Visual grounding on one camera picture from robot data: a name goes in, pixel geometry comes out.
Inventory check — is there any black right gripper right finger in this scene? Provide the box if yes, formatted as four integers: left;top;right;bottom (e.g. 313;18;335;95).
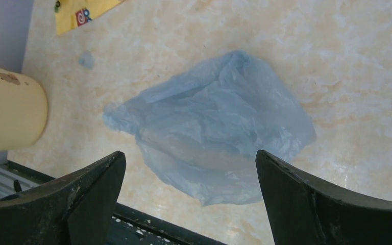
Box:
256;150;392;244

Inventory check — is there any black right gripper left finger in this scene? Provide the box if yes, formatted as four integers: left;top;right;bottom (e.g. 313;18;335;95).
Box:
0;151;126;244

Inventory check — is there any yellow plastic trash bin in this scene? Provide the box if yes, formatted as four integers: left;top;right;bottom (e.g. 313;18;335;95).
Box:
0;68;48;151

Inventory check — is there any blue plastic trash bag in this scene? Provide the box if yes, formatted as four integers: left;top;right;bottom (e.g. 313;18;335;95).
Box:
103;51;316;206

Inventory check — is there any small blue plastic scrap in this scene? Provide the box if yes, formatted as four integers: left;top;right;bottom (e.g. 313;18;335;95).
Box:
78;51;95;70

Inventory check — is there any yellow printed cloth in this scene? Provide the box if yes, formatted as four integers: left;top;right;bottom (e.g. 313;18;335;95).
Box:
54;0;123;35

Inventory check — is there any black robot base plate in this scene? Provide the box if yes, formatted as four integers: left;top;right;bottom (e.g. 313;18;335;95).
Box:
0;161;220;244

